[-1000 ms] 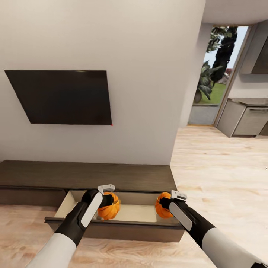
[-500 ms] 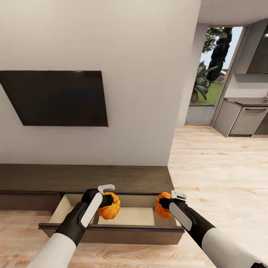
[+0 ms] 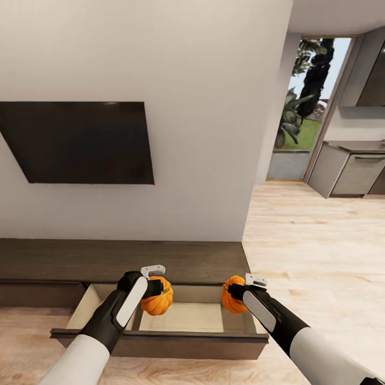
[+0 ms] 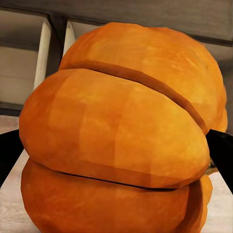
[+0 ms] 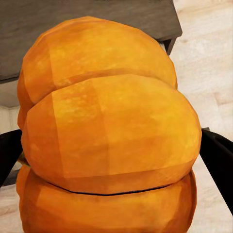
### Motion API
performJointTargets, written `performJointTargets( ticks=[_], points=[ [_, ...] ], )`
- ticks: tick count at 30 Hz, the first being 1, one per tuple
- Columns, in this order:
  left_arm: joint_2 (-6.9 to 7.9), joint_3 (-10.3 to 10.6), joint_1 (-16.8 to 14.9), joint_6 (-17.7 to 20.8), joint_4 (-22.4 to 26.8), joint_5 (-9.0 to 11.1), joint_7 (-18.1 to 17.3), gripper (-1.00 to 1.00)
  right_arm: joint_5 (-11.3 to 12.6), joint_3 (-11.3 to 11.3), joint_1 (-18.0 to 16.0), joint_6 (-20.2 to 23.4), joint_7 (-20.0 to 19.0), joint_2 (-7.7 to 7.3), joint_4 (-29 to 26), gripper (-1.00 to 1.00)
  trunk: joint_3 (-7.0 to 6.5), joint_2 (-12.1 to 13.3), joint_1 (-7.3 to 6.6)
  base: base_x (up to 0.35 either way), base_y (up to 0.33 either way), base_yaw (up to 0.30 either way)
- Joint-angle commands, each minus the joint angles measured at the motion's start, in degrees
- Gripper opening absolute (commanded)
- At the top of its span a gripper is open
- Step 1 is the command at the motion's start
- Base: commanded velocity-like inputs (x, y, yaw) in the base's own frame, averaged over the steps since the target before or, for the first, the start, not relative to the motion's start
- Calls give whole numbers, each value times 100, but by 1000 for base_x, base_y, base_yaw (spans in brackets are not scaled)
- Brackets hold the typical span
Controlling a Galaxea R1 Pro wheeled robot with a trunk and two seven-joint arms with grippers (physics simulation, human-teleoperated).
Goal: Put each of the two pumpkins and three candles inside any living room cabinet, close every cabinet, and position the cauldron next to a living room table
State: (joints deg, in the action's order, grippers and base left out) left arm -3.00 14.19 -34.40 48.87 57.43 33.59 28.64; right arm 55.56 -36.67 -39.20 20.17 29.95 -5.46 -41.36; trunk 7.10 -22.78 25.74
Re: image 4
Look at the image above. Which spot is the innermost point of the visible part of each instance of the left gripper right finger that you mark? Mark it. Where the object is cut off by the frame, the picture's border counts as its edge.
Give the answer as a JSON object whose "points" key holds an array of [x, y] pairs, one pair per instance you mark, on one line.
{"points": [[221, 152]]}

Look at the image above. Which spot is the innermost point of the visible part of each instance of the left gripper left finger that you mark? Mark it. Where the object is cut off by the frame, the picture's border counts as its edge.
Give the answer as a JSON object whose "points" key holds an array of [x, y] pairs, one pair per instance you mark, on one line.
{"points": [[11, 148]]}

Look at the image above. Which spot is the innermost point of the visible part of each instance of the cabinet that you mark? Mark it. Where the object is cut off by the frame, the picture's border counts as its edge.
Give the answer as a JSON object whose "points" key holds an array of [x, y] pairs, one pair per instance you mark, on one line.
{"points": [[35, 34]]}

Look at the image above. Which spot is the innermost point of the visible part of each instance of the pumpkin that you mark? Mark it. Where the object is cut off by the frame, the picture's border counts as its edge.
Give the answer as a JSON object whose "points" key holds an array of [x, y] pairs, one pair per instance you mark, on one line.
{"points": [[117, 137]]}

